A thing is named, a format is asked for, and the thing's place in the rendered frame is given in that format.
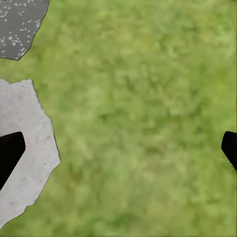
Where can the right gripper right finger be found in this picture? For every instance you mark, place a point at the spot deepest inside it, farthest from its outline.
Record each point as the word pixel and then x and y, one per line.
pixel 229 147

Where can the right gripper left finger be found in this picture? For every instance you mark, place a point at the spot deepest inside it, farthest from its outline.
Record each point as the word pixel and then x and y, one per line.
pixel 12 147

